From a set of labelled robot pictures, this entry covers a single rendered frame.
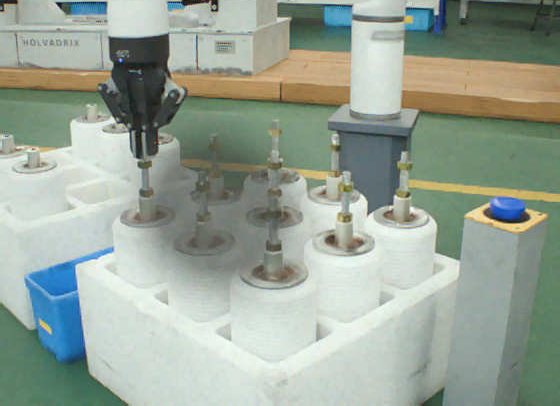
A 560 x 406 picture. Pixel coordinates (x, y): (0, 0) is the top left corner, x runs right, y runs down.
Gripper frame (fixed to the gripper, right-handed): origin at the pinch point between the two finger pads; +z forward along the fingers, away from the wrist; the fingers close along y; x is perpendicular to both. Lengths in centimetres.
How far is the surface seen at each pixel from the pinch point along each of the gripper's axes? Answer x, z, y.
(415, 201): 89, 35, 12
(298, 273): -6.8, 9.6, 25.0
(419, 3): 444, 16, -89
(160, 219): -0.6, 9.7, 2.4
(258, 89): 172, 31, -76
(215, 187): 10.1, 8.4, 4.2
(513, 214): 3.7, 2.9, 45.7
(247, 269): -8.3, 9.7, 19.6
